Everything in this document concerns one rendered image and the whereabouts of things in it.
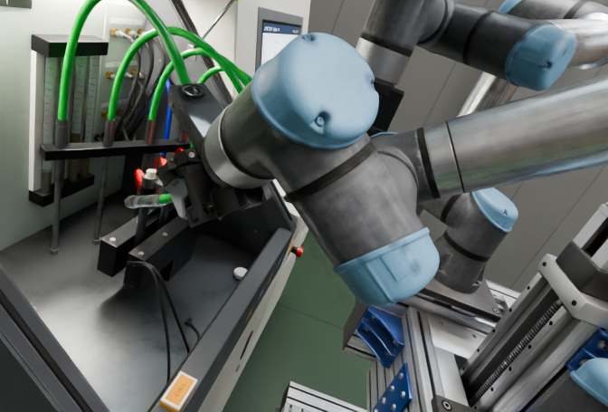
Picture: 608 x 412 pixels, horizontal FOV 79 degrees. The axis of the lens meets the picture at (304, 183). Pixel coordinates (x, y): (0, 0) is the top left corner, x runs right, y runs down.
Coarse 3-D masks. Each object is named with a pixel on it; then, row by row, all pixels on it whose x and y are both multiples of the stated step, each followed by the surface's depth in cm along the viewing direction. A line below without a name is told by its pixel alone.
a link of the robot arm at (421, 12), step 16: (384, 0) 46; (400, 0) 45; (416, 0) 45; (432, 0) 46; (368, 16) 49; (384, 16) 46; (400, 16) 46; (416, 16) 46; (432, 16) 48; (368, 32) 48; (384, 32) 47; (400, 32) 46; (416, 32) 47; (432, 32) 50; (400, 48) 48
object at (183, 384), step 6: (180, 378) 55; (186, 378) 55; (180, 384) 54; (186, 384) 54; (174, 390) 53; (180, 390) 53; (186, 390) 54; (192, 390) 55; (168, 396) 52; (174, 396) 52; (180, 396) 53; (174, 402) 52; (180, 402) 52; (168, 408) 52; (180, 408) 52
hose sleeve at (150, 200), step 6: (132, 198) 58; (138, 198) 57; (144, 198) 56; (150, 198) 55; (156, 198) 54; (132, 204) 58; (138, 204) 57; (144, 204) 56; (150, 204) 55; (156, 204) 54
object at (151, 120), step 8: (200, 48) 74; (184, 56) 75; (224, 56) 74; (168, 64) 77; (232, 64) 73; (168, 72) 78; (240, 72) 73; (160, 80) 78; (240, 80) 74; (248, 80) 74; (160, 88) 79; (160, 96) 81; (152, 104) 81; (152, 112) 82; (152, 120) 83; (152, 128) 83; (152, 136) 85
